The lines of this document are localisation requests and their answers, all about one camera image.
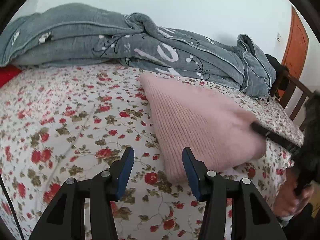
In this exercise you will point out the floral bed sheet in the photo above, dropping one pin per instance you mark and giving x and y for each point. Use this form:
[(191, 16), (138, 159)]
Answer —
[(58, 123)]

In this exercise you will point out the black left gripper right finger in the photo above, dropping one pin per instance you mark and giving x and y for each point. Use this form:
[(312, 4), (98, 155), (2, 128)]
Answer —
[(252, 217)]

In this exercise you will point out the orange wooden door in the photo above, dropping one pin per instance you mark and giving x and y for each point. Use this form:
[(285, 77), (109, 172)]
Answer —
[(297, 46)]

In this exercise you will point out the red pillow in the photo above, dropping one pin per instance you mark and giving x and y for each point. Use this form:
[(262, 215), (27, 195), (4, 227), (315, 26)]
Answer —
[(7, 73)]

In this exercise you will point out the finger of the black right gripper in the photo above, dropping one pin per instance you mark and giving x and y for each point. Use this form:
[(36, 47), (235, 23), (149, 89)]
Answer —
[(278, 139)]

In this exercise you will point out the person's right hand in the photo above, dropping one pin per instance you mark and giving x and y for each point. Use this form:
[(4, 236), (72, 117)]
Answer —
[(286, 202)]

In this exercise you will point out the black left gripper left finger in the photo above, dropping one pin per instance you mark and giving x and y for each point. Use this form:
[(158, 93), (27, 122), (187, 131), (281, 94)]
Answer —
[(64, 218)]

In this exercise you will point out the pink knitted sweater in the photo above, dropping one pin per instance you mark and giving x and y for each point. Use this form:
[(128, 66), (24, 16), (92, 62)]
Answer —
[(216, 129)]

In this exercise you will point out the black clothing pile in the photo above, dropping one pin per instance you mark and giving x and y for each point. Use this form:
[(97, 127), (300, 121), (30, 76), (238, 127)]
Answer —
[(279, 68)]

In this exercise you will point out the grey printed quilt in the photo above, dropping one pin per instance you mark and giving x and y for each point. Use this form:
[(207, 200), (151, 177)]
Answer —
[(79, 34)]

